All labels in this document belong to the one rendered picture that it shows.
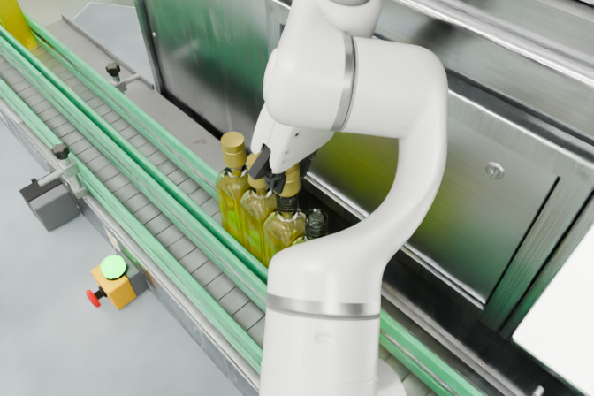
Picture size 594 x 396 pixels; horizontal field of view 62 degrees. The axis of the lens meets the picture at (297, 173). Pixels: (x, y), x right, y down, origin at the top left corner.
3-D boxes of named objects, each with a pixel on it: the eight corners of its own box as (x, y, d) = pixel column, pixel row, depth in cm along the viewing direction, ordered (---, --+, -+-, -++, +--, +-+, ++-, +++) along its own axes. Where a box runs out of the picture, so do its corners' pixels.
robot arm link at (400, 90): (260, 298, 41) (280, 50, 43) (411, 306, 42) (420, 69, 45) (272, 314, 32) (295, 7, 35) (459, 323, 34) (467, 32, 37)
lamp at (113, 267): (131, 270, 96) (127, 262, 94) (110, 285, 94) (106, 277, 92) (118, 256, 98) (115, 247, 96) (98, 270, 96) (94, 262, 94)
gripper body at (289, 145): (323, 43, 54) (303, 108, 64) (250, 82, 49) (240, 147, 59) (371, 87, 52) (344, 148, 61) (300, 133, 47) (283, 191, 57)
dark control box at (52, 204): (81, 214, 115) (69, 190, 108) (49, 233, 111) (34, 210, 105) (64, 194, 118) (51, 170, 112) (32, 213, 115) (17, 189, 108)
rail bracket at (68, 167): (92, 195, 102) (71, 148, 92) (58, 216, 98) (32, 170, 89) (82, 185, 104) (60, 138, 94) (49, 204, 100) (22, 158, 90)
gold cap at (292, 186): (305, 187, 67) (306, 164, 64) (285, 201, 65) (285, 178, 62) (287, 173, 69) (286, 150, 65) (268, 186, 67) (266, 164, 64)
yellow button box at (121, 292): (148, 290, 101) (140, 270, 96) (116, 314, 98) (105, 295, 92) (130, 269, 105) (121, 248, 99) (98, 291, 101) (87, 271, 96)
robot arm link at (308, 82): (404, 95, 35) (269, 78, 33) (361, 173, 44) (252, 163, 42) (384, -41, 43) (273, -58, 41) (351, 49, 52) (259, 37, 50)
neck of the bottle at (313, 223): (331, 238, 68) (332, 217, 65) (316, 251, 67) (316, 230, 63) (315, 225, 70) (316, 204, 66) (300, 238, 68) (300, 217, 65)
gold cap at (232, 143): (251, 159, 75) (249, 138, 72) (234, 171, 73) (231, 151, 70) (235, 148, 77) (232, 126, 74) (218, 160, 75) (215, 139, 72)
